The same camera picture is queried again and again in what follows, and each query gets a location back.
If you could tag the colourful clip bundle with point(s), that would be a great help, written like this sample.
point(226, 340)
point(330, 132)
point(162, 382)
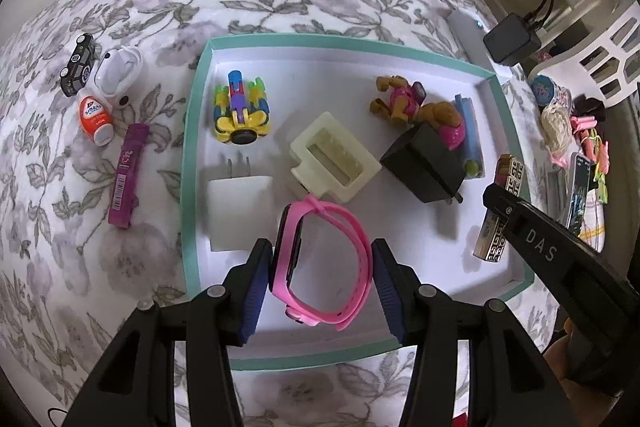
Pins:
point(597, 157)

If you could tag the person's right hand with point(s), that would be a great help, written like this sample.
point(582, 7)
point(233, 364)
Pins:
point(557, 367)

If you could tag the white earbuds case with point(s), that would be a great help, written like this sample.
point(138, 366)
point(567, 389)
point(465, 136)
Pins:
point(117, 77)

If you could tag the pink smartwatch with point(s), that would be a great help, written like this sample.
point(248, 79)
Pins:
point(361, 267)

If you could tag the gold patterned lighter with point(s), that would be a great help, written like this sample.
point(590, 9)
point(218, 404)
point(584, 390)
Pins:
point(492, 237)

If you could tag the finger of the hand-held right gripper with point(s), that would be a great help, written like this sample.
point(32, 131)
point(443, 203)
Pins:
point(540, 239)

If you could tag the purple slim box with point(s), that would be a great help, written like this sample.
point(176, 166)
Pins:
point(127, 177)

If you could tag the floral printed blanket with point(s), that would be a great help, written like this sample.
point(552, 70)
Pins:
point(75, 282)

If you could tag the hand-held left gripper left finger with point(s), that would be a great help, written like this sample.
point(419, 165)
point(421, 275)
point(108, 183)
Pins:
point(255, 292)

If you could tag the white plug charger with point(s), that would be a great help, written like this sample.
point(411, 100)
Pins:
point(240, 212)

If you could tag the blue patterned tape roll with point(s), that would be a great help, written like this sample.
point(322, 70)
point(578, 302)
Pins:
point(542, 89)

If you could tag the black power adapter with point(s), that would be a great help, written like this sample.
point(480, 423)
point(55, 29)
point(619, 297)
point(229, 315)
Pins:
point(512, 39)

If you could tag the orange and white small bottle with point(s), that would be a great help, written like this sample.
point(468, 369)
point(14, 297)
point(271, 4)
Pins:
point(95, 117)

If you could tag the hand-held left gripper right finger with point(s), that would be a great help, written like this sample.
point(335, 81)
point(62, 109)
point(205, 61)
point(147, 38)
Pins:
point(387, 292)

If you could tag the colourful plastic toy vehicle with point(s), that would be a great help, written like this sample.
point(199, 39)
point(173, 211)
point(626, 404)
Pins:
point(242, 117)

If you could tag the brown toy dog figure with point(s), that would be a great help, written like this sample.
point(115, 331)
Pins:
point(405, 102)

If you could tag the blue foam tube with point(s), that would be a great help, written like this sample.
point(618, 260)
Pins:
point(472, 142)

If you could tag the black toy car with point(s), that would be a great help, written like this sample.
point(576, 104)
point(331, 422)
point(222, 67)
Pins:
point(77, 64)

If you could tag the pink hair clip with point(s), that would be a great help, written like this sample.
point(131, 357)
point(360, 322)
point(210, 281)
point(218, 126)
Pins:
point(582, 123)

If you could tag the white power strip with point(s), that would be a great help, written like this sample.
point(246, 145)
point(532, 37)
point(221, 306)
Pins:
point(467, 37)

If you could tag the white plastic basket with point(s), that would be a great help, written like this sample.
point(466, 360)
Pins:
point(625, 32)

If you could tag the black plug charger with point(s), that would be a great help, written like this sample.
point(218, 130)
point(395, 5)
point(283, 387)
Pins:
point(425, 167)

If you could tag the dark patterned card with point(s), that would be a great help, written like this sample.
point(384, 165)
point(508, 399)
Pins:
point(580, 192)

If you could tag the teal and white box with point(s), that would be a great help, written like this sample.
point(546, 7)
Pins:
point(425, 257)

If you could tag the cream slotted plastic part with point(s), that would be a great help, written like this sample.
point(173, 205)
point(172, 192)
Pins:
point(305, 147)

